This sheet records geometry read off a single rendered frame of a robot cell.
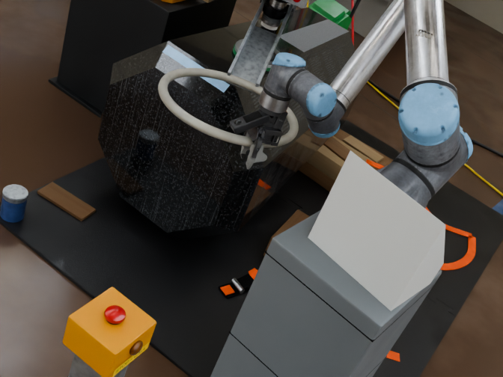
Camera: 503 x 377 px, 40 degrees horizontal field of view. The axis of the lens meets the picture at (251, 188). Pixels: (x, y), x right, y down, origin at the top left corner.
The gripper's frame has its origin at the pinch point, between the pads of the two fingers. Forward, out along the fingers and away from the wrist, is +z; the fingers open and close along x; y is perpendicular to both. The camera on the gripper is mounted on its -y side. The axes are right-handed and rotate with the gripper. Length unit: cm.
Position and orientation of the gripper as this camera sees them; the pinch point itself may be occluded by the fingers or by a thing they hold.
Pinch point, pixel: (244, 160)
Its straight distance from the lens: 218.3
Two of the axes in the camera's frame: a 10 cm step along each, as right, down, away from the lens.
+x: -3.1, -6.0, 7.4
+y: 8.9, 0.9, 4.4
